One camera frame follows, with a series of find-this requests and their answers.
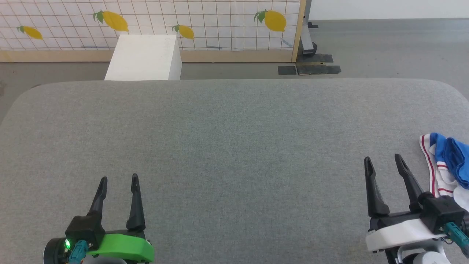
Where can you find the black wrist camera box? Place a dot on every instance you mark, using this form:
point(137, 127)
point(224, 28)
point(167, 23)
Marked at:
point(86, 231)
point(441, 211)

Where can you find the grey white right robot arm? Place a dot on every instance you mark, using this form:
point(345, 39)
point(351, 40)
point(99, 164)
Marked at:
point(417, 255)

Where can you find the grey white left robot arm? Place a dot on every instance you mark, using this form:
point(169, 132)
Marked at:
point(106, 261)

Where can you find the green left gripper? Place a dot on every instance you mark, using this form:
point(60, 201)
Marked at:
point(121, 247)

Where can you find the blue white polo shirt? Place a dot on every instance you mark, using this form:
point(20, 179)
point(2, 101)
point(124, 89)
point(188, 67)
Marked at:
point(450, 161)

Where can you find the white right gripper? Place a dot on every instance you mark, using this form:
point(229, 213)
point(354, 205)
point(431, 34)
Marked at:
point(399, 231)

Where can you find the lemon print grid panel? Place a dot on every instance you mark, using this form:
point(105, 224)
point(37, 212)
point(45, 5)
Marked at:
point(220, 18)

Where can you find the black stand base plate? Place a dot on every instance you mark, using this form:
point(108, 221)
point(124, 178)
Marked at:
point(311, 66)

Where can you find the white rectangular box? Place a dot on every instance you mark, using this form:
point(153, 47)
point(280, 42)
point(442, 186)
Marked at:
point(144, 58)

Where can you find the small black floor tape patch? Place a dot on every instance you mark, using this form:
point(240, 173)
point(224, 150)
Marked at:
point(287, 70)

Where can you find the grey metal stand leg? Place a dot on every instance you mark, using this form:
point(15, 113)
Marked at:
point(307, 36)

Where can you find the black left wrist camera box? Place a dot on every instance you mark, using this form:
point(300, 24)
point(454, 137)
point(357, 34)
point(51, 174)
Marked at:
point(86, 231)

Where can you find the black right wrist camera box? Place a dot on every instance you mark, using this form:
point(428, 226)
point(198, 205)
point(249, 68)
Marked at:
point(441, 211)

